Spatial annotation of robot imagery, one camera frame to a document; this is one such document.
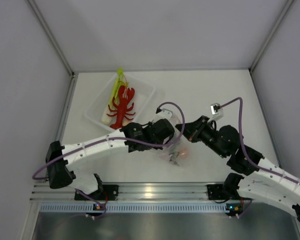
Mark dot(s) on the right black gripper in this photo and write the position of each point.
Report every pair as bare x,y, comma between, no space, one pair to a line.
192,130

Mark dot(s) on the clear zip top bag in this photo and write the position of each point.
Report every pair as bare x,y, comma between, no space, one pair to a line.
179,146

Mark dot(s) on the fake grey fish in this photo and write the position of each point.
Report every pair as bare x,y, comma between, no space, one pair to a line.
175,158

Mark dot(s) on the red fake lobster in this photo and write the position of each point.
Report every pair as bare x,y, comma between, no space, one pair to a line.
122,110

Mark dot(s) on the fake green leek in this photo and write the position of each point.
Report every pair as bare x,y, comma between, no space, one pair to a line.
119,81

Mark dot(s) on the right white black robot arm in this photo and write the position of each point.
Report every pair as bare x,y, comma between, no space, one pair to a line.
253,175

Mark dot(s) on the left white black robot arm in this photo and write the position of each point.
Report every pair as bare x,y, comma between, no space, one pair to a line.
65,162

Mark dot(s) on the translucent white plastic basket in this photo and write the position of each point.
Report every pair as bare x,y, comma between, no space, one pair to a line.
144,93

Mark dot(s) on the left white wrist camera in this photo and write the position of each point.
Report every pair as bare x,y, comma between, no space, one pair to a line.
163,113

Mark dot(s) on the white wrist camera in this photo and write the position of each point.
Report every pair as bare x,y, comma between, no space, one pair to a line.
163,113
216,111

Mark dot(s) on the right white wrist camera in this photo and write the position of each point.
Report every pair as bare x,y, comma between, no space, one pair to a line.
216,111

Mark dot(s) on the aluminium rail base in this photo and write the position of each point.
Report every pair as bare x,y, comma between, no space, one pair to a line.
133,191

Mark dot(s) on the right aluminium frame post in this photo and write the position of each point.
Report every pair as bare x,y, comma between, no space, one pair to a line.
278,21

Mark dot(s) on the aluminium frame post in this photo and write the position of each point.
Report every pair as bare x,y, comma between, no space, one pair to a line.
278,21
49,34

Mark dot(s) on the white slotted cable duct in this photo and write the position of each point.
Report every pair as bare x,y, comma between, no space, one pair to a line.
115,207

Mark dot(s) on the left aluminium frame post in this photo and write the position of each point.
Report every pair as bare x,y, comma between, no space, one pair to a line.
49,34

